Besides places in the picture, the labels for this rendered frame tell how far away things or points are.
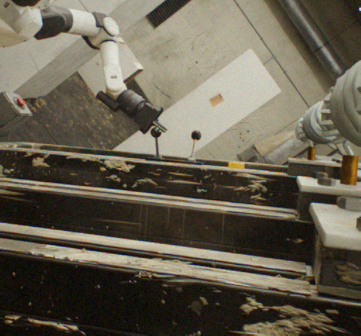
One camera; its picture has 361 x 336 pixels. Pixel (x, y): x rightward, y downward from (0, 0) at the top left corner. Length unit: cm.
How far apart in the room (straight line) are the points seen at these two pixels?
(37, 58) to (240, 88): 225
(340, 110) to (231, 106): 480
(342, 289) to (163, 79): 941
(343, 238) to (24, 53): 386
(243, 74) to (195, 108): 65
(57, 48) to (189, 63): 590
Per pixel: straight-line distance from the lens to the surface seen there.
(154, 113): 170
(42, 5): 144
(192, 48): 956
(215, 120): 513
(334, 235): 22
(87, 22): 181
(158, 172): 104
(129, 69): 645
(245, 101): 511
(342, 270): 25
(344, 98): 31
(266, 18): 959
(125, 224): 49
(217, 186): 102
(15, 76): 405
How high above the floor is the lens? 173
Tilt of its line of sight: 11 degrees down
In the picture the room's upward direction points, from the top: 55 degrees clockwise
